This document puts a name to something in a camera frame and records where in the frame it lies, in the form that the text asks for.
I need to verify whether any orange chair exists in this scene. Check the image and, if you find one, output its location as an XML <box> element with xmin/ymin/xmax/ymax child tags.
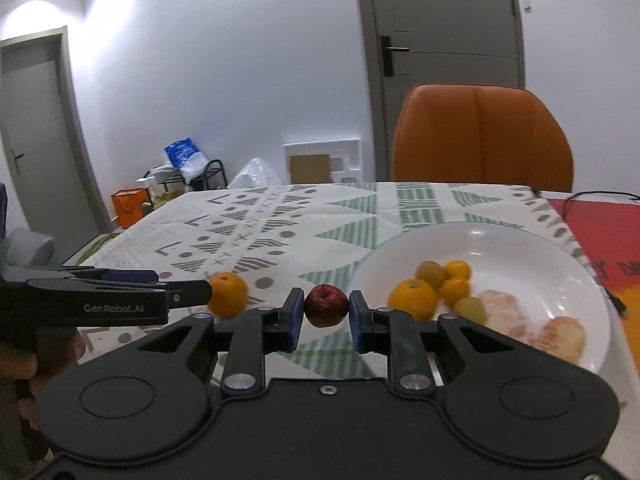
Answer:
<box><xmin>392</xmin><ymin>83</ymin><xmax>574</xmax><ymax>193</ymax></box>

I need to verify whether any white plate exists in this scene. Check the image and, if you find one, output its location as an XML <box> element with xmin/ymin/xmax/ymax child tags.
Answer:
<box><xmin>352</xmin><ymin>221</ymin><xmax>612</xmax><ymax>373</ymax></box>

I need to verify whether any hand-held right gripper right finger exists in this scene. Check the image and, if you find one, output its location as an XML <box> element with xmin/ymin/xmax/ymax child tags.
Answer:
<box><xmin>348</xmin><ymin>289</ymin><xmax>521</xmax><ymax>393</ymax></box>

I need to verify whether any large orange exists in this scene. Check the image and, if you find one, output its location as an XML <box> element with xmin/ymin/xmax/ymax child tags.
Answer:
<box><xmin>206</xmin><ymin>271</ymin><xmax>249</xmax><ymax>318</ymax></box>
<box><xmin>388</xmin><ymin>279</ymin><xmax>440</xmax><ymax>322</ymax></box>

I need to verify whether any brown cardboard sheet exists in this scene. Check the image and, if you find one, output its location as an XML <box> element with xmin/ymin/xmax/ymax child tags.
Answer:
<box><xmin>290</xmin><ymin>154</ymin><xmax>332</xmax><ymax>184</ymax></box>

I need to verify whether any patterned tablecloth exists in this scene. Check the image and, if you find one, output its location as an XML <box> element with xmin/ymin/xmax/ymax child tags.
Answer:
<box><xmin>65</xmin><ymin>181</ymin><xmax>640</xmax><ymax>401</ymax></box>

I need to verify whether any small yellowish fruit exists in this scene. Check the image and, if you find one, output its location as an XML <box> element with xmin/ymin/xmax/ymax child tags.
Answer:
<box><xmin>452</xmin><ymin>296</ymin><xmax>487</xmax><ymax>325</ymax></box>

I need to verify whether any peeled pomelo piece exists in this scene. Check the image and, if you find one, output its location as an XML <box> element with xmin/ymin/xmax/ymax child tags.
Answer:
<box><xmin>479</xmin><ymin>289</ymin><xmax>536</xmax><ymax>343</ymax></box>
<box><xmin>530</xmin><ymin>316</ymin><xmax>587</xmax><ymax>361</ymax></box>

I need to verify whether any grey side door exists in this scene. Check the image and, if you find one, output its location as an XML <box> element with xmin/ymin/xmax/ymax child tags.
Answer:
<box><xmin>0</xmin><ymin>26</ymin><xmax>112</xmax><ymax>236</ymax></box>

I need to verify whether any white foam packaging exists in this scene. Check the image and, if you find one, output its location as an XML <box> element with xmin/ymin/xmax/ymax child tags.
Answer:
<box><xmin>282</xmin><ymin>137</ymin><xmax>362</xmax><ymax>186</ymax></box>

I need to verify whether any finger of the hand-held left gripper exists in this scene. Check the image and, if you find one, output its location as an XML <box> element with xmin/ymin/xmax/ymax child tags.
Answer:
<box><xmin>65</xmin><ymin>266</ymin><xmax>159</xmax><ymax>285</ymax></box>
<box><xmin>165</xmin><ymin>279</ymin><xmax>214</xmax><ymax>307</ymax></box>

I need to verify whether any orange paper bag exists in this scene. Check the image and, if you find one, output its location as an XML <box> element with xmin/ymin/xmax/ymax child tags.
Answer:
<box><xmin>111</xmin><ymin>188</ymin><xmax>147</xmax><ymax>229</ymax></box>

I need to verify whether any black cable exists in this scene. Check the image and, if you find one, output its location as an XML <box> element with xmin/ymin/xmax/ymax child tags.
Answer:
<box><xmin>560</xmin><ymin>190</ymin><xmax>640</xmax><ymax>221</ymax></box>

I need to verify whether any brownish green kiwi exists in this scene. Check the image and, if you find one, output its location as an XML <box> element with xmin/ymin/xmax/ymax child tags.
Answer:
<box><xmin>416</xmin><ymin>260</ymin><xmax>447</xmax><ymax>288</ymax></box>

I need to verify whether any black door handle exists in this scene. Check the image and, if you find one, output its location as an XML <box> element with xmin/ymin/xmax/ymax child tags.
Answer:
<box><xmin>379</xmin><ymin>35</ymin><xmax>411</xmax><ymax>78</ymax></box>

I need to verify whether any green rug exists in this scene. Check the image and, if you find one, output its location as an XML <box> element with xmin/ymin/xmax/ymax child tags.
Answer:
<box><xmin>75</xmin><ymin>232</ymin><xmax>113</xmax><ymax>266</ymax></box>

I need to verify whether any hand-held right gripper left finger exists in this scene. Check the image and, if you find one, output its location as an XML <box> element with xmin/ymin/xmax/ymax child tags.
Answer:
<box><xmin>132</xmin><ymin>287</ymin><xmax>306</xmax><ymax>393</ymax></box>

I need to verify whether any black metal rack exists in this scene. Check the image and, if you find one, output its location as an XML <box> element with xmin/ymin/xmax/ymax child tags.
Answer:
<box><xmin>142</xmin><ymin>159</ymin><xmax>228</xmax><ymax>193</ymax></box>

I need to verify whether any blue and white plastic bag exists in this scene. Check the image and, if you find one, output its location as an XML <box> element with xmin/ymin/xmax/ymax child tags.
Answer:
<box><xmin>164</xmin><ymin>137</ymin><xmax>210</xmax><ymax>184</ymax></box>

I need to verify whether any wrinkled red apple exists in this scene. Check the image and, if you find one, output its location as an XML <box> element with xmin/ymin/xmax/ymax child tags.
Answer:
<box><xmin>304</xmin><ymin>283</ymin><xmax>350</xmax><ymax>328</ymax></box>

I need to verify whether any person's left hand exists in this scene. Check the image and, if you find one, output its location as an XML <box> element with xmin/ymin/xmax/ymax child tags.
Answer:
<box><xmin>0</xmin><ymin>327</ymin><xmax>87</xmax><ymax>461</ymax></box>

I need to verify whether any clear plastic bag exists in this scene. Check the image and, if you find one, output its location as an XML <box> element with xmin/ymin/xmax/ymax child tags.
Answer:
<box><xmin>227</xmin><ymin>157</ymin><xmax>283</xmax><ymax>190</ymax></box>

